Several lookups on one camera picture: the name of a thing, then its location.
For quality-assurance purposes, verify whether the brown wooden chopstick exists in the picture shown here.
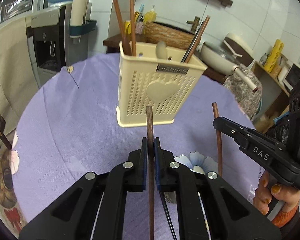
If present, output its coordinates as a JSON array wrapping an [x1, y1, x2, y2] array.
[[146, 106, 154, 240], [212, 102, 223, 176], [113, 0, 132, 56], [129, 0, 136, 56]]

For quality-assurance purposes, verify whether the black gold chopstick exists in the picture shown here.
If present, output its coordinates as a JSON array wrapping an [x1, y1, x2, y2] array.
[[159, 192, 177, 240]]

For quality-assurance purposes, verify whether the right hand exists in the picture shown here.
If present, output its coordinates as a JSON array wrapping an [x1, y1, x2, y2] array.
[[253, 171, 300, 215]]

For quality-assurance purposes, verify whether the metal spoon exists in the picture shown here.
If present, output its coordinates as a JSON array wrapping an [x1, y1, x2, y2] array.
[[164, 192, 177, 204]]

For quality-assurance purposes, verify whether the wooden side shelf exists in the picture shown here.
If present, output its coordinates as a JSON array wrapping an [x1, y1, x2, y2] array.
[[251, 61, 289, 133]]

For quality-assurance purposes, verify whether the floral cloth cover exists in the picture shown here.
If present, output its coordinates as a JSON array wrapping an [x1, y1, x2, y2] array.
[[223, 64, 262, 120]]

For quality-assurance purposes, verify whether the white microwave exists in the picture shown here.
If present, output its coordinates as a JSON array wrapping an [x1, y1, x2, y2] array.
[[283, 64, 300, 93]]

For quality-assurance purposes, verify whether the purple floral tablecloth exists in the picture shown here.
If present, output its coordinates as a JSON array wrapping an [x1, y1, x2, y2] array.
[[12, 54, 252, 222]]

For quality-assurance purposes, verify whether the yellow roll package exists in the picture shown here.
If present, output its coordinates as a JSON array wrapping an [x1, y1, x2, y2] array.
[[264, 39, 284, 73]]

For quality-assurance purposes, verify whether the cat print cushion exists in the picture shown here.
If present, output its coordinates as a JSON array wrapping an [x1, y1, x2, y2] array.
[[0, 150, 27, 238]]

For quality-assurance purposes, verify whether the cream frying pan with lid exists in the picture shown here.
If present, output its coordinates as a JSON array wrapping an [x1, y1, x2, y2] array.
[[200, 41, 258, 93]]

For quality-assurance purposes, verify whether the brown white rice cooker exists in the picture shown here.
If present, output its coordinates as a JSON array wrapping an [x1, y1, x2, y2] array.
[[221, 33, 254, 67]]

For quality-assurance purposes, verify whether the black chopstick in holder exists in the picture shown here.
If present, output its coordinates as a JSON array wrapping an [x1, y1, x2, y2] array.
[[180, 21, 205, 63]]

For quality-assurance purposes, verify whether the cream plastic utensil holder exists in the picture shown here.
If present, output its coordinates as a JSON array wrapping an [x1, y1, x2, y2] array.
[[116, 42, 207, 127]]

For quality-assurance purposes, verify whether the brass faucet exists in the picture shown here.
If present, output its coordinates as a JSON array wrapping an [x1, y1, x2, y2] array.
[[186, 16, 200, 33]]

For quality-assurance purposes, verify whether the woven basket sink basin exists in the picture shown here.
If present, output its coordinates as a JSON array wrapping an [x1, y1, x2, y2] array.
[[144, 22, 194, 50]]

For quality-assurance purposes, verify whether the white spoon in holder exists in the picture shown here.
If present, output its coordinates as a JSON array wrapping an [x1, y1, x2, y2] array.
[[155, 41, 168, 60]]

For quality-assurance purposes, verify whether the water dispenser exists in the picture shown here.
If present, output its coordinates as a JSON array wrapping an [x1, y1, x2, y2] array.
[[31, 3, 88, 87]]

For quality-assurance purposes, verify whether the yellow mug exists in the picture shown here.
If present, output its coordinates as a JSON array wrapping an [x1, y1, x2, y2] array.
[[125, 20, 131, 35]]

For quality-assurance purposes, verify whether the yellow soap bottle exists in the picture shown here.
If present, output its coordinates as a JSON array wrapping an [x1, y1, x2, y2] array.
[[143, 5, 157, 25]]

